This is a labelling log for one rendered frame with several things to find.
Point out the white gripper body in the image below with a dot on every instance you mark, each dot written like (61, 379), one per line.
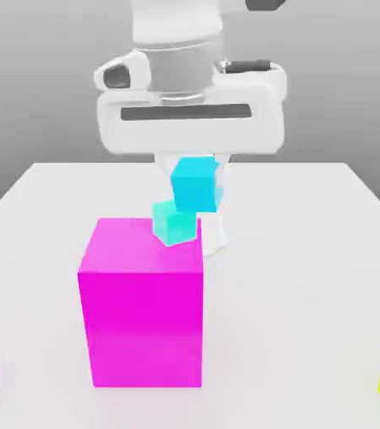
(193, 134)

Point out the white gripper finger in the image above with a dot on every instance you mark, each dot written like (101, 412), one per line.
(223, 169)
(163, 163)

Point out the small cyan cube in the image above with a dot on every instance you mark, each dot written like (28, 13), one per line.
(194, 187)

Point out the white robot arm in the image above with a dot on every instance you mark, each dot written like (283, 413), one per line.
(176, 23)

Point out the small teal cube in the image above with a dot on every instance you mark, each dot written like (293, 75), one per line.
(172, 224)

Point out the large magenta box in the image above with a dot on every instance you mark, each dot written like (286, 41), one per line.
(142, 318)

